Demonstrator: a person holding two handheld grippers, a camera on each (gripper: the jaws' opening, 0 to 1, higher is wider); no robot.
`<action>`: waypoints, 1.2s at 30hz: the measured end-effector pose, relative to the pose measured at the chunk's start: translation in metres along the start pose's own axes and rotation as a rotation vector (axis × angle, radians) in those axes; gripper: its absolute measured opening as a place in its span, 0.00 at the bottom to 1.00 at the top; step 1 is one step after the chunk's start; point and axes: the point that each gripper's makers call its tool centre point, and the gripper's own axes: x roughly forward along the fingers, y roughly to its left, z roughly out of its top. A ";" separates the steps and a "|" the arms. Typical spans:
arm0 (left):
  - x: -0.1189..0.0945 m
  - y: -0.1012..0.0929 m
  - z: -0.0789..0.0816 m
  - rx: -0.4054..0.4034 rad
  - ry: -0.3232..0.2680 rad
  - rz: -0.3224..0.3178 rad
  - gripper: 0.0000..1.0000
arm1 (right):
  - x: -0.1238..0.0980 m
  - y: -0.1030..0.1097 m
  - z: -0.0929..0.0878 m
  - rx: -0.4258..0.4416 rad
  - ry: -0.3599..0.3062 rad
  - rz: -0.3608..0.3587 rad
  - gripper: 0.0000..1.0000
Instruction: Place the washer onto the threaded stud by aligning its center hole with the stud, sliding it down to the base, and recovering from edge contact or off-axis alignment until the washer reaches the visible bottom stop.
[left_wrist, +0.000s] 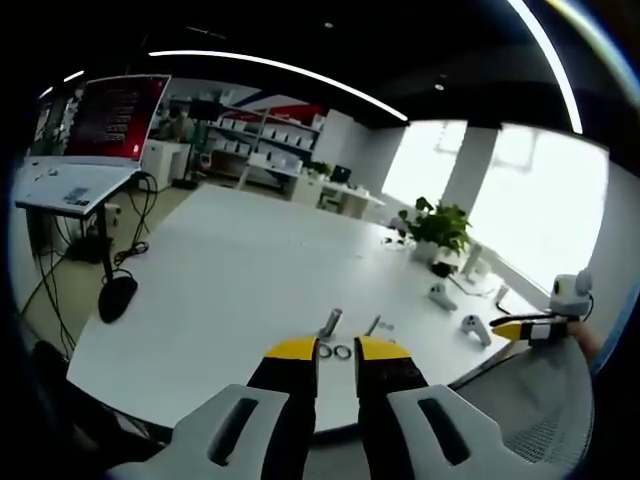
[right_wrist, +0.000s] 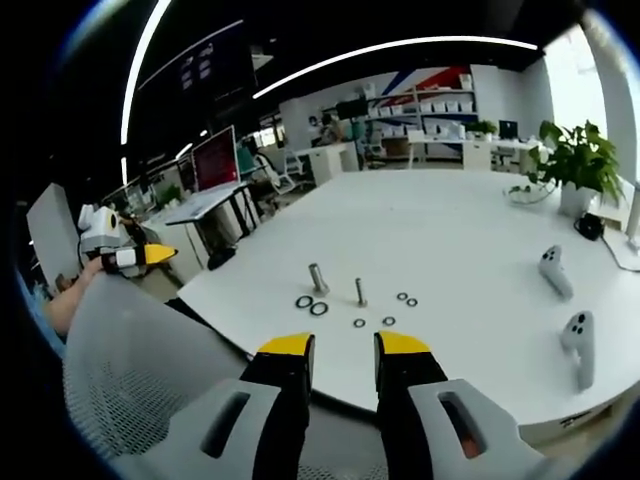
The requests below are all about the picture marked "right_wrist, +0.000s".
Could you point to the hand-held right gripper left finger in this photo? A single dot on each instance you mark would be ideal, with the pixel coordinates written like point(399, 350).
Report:
point(280, 400)

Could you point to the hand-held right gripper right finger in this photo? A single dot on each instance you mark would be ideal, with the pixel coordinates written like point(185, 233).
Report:
point(415, 395)

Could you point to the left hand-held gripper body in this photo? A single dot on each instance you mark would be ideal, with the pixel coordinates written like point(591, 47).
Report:
point(97, 227)

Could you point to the large black washer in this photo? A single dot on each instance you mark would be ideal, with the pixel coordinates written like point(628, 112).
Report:
point(304, 302)
point(310, 309)

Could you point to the thin metal threaded stud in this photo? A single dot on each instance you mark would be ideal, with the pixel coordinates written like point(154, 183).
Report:
point(359, 292)

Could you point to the thick metal threaded stud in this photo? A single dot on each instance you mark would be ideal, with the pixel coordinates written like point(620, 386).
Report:
point(317, 280)

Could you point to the white partition panel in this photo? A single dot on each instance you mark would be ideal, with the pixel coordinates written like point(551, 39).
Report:
point(52, 235)

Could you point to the black round object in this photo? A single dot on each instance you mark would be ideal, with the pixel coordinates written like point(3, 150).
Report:
point(221, 259)

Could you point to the white desk black legs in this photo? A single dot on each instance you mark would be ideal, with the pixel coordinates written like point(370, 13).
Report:
point(205, 202)

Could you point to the grey mesh office chair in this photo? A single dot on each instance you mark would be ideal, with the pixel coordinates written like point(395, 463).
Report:
point(150, 360)

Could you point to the red-screen monitor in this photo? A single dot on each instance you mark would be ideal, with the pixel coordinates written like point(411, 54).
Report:
point(215, 160)

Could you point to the long ceiling light strip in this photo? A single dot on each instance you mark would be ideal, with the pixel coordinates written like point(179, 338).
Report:
point(380, 52)
point(137, 65)

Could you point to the white office chair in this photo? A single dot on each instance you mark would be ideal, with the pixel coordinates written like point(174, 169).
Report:
point(285, 172)

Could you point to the white handheld controller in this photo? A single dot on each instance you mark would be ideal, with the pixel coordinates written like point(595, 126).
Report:
point(580, 345)
point(555, 272)

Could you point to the dark hanging screen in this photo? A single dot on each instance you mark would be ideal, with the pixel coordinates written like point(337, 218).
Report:
point(200, 60)

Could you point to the white counter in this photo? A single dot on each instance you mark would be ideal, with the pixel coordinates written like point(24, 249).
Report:
point(325, 160)

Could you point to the black power adapter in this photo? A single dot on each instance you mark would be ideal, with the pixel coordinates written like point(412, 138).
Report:
point(591, 226)

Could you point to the long white desk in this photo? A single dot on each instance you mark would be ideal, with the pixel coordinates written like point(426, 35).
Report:
point(475, 150)

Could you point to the white box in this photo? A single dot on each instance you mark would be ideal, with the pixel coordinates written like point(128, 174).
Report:
point(617, 210)

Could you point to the small green plant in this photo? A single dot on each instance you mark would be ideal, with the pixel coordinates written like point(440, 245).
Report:
point(481, 128)

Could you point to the shelving with white boxes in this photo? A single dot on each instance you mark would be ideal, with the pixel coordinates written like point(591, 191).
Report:
point(425, 120)

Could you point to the small black monitor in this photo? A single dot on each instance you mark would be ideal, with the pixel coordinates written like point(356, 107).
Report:
point(508, 130)

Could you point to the green potted plant white pot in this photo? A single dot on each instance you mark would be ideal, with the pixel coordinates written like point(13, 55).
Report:
point(580, 160)

